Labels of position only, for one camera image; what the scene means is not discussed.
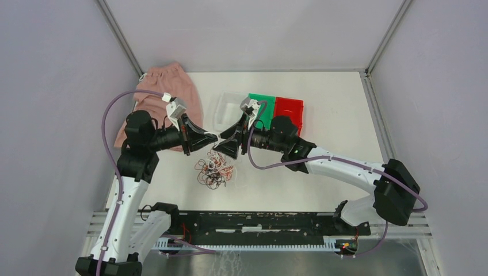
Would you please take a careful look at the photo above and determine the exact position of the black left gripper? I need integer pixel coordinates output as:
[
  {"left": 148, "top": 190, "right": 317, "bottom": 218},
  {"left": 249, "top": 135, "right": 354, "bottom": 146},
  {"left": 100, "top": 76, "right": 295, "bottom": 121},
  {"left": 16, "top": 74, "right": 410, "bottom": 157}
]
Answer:
[{"left": 147, "top": 113, "right": 218, "bottom": 155}]

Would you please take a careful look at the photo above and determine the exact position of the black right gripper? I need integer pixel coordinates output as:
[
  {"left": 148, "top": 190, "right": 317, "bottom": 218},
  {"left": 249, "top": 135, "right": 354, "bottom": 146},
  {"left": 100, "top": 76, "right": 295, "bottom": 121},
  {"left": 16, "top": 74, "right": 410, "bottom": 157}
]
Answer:
[{"left": 213, "top": 112, "right": 287, "bottom": 160}]

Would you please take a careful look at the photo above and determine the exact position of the orange cable tangle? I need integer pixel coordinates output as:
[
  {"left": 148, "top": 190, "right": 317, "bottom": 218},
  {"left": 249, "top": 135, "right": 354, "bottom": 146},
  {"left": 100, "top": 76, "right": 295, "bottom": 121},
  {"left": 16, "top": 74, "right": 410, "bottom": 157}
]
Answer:
[{"left": 194, "top": 150, "right": 237, "bottom": 183}]

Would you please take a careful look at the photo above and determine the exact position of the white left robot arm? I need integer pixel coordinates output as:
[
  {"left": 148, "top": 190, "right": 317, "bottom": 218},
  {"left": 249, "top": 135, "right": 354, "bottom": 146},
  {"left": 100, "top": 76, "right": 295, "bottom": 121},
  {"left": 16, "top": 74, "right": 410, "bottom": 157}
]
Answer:
[{"left": 75, "top": 110, "right": 218, "bottom": 275}]

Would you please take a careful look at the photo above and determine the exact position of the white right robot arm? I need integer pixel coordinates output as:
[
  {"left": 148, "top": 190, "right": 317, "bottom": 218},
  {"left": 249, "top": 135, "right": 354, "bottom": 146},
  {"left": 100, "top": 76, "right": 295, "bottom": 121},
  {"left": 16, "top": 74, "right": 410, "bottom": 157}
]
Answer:
[{"left": 214, "top": 114, "right": 420, "bottom": 235}]

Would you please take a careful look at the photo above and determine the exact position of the clear plastic bin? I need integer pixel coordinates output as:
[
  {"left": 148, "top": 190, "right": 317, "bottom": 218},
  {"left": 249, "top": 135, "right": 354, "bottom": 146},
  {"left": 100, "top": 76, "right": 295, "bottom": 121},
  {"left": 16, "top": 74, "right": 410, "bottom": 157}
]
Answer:
[{"left": 213, "top": 91, "right": 248, "bottom": 132}]

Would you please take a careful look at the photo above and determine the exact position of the green plastic bin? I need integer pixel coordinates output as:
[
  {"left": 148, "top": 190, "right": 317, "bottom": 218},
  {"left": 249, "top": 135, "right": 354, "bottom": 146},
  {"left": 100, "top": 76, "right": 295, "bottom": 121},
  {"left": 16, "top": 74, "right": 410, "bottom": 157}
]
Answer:
[{"left": 248, "top": 93, "right": 276, "bottom": 129}]

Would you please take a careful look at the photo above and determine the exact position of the pink cloth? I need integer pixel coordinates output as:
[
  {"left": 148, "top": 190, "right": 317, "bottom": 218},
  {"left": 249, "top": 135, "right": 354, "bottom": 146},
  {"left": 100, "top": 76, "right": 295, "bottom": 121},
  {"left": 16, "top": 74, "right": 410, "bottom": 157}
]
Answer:
[{"left": 134, "top": 62, "right": 204, "bottom": 127}]

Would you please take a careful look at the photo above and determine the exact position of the red plastic bin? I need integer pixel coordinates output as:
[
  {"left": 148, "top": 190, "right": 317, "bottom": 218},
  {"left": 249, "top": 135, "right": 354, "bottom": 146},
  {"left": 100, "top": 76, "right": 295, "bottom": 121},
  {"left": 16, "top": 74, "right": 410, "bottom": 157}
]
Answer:
[{"left": 273, "top": 97, "right": 304, "bottom": 136}]

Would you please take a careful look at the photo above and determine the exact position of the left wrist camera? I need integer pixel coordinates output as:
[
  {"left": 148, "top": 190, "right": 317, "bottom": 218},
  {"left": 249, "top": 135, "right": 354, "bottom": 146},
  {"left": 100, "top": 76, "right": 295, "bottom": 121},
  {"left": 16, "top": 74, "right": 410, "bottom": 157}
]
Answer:
[{"left": 166, "top": 97, "right": 187, "bottom": 130}]

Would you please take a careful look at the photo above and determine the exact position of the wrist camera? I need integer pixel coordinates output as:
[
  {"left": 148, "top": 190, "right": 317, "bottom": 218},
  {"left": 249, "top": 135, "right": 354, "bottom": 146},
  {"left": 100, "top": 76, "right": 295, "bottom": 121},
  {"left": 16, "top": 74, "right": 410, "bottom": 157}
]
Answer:
[
  {"left": 239, "top": 97, "right": 261, "bottom": 128},
  {"left": 166, "top": 97, "right": 187, "bottom": 130}
]

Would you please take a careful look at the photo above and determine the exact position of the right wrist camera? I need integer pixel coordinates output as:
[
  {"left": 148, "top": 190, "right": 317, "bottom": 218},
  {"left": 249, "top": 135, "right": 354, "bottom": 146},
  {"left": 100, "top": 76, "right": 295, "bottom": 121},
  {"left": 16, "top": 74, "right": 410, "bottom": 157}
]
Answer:
[{"left": 239, "top": 97, "right": 261, "bottom": 128}]

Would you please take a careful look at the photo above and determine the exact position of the black cable tangle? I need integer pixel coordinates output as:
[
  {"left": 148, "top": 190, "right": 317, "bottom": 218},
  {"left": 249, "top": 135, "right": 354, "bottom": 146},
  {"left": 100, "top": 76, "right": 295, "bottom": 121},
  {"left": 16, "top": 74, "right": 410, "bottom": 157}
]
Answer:
[{"left": 196, "top": 160, "right": 230, "bottom": 190}]

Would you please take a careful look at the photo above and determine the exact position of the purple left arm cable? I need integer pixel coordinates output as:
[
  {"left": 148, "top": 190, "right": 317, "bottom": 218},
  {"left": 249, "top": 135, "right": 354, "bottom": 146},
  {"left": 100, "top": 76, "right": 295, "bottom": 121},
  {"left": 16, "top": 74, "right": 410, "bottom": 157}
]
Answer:
[{"left": 95, "top": 90, "right": 170, "bottom": 276}]

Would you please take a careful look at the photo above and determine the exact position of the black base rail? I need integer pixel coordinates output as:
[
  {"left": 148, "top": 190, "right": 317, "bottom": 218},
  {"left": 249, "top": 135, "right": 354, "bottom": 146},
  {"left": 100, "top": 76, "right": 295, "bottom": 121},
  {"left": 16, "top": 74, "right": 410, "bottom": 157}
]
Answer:
[{"left": 167, "top": 210, "right": 371, "bottom": 246}]

